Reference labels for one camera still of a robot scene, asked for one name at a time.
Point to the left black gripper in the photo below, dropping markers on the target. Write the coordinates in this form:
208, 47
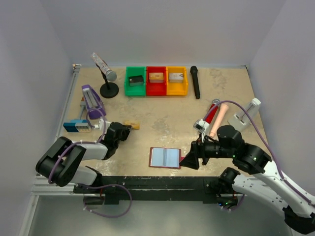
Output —
126, 130

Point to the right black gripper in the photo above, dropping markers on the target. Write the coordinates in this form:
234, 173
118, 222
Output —
197, 150

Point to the tan card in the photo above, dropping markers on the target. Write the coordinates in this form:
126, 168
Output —
156, 77
134, 124

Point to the red leather card holder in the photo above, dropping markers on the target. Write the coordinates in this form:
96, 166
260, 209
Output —
162, 157

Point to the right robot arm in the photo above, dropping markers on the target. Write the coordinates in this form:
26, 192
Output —
257, 175

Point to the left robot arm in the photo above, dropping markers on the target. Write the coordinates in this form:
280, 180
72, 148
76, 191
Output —
61, 162

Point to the black card in green bin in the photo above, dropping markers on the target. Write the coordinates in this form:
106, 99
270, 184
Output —
136, 80

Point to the tan card in red bin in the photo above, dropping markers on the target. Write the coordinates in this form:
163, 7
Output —
156, 77

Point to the silver card in yellow bin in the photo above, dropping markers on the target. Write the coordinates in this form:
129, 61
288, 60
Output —
176, 77

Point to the green plastic bin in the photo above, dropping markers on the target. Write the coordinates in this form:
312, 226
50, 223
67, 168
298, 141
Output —
136, 90

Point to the red microphone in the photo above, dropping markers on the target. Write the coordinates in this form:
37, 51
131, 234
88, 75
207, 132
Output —
212, 111

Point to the black microphone stand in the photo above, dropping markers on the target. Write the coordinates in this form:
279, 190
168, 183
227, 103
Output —
109, 89

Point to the blue grey block toy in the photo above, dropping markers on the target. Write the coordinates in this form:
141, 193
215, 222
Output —
78, 125

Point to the red plastic bin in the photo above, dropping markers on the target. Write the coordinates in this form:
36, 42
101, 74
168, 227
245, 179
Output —
156, 88

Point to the glitter silver microphone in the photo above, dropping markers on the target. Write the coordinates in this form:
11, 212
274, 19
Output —
104, 68

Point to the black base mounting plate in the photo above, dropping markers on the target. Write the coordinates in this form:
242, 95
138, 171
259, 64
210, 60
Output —
199, 189

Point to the pink microphone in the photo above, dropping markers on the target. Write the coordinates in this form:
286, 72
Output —
223, 109

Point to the yellow plastic bin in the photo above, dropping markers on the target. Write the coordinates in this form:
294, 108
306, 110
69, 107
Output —
177, 87

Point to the white metronome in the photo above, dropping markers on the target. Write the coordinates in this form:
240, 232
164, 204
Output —
240, 120

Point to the black microphone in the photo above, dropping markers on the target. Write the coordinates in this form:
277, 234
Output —
194, 75

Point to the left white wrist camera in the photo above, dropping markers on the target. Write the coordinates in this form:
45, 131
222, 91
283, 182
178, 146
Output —
102, 125

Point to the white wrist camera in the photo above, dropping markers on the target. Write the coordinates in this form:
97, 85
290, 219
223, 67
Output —
203, 128
102, 125

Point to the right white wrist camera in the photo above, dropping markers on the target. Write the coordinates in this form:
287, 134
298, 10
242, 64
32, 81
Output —
203, 128

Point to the aluminium frame rail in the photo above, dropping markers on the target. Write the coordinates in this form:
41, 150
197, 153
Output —
40, 186

